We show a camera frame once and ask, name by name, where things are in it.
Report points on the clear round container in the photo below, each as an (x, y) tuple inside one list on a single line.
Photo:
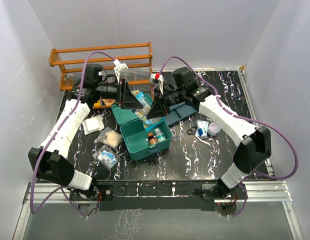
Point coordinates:
[(213, 129)]

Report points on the bag of blue-white packets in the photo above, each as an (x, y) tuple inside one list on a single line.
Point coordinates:
[(106, 157)]

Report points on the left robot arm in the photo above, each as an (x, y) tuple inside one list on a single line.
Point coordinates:
[(49, 160)]

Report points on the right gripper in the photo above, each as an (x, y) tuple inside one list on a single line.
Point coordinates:
[(157, 109)]

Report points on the blue-white swab bag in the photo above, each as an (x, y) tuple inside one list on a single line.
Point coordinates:
[(142, 113)]

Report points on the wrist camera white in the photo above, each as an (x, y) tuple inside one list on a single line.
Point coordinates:
[(119, 68), (157, 80)]

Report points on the wooden orange shelf rack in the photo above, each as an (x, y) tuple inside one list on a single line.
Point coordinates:
[(137, 56)]

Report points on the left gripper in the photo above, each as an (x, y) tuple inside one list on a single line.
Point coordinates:
[(124, 97)]

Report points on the blue-grey divided tray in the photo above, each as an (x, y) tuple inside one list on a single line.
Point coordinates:
[(179, 112)]

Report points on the white gauze pad packet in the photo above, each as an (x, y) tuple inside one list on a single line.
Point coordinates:
[(93, 124)]

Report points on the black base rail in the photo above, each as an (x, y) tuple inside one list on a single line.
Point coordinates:
[(166, 195)]

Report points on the white-blue ointment tube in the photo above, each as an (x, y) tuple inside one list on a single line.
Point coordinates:
[(202, 129)]

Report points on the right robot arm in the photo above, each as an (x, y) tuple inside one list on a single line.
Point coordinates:
[(253, 143)]

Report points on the white bottle green label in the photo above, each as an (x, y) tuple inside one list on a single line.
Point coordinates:
[(159, 135)]

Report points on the black scissors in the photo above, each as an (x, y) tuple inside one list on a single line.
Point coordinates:
[(192, 131)]

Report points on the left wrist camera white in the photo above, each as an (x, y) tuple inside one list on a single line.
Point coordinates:
[(119, 68)]

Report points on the teal medicine kit box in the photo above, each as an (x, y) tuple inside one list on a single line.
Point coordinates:
[(135, 135)]

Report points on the brown bottle orange cap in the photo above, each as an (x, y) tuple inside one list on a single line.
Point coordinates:
[(152, 140)]

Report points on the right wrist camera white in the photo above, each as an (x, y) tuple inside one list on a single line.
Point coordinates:
[(157, 80)]

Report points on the orange medicine box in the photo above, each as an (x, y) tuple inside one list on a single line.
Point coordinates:
[(108, 102)]

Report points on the bag of cotton balls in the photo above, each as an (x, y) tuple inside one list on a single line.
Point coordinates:
[(110, 137)]

